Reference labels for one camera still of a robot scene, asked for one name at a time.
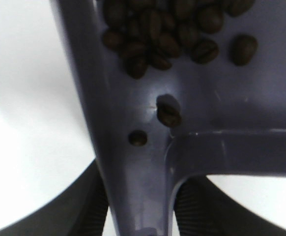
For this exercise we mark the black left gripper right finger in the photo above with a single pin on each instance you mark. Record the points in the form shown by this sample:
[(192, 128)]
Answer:
[(202, 209)]

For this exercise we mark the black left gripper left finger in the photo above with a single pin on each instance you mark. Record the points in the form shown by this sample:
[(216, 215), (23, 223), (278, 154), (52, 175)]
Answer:
[(80, 210)]

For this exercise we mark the purple plastic dustpan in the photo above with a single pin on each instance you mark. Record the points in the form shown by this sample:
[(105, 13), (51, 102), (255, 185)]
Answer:
[(233, 118)]

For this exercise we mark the pile of coffee beans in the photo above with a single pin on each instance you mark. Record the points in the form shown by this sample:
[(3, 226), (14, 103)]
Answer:
[(144, 35)]

